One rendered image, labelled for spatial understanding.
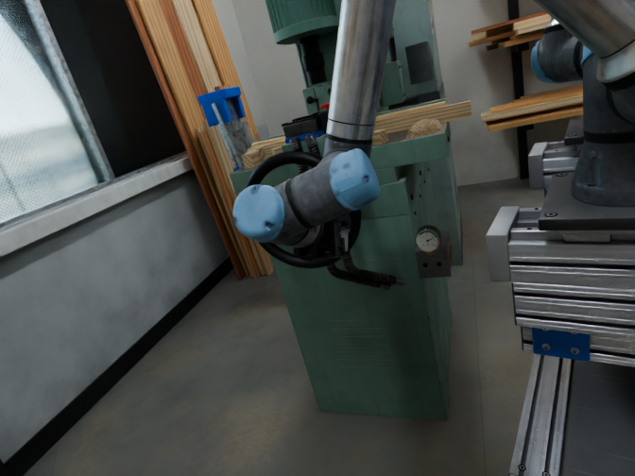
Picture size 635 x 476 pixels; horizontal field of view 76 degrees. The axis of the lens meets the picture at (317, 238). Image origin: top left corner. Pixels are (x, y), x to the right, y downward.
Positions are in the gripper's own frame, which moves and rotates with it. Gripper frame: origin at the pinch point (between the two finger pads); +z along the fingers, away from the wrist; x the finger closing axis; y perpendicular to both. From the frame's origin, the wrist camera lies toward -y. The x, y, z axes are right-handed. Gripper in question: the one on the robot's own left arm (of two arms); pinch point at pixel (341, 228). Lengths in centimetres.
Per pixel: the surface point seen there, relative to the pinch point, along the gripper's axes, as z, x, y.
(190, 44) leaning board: 111, -132, -147
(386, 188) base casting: 20.3, 5.9, -12.2
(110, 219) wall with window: 63, -144, -29
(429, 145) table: 15.9, 17.8, -19.8
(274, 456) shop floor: 43, -43, 66
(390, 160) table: 16.8, 8.1, -18.3
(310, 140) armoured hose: 2.3, -7.0, -21.7
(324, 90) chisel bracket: 16.9, -8.3, -41.0
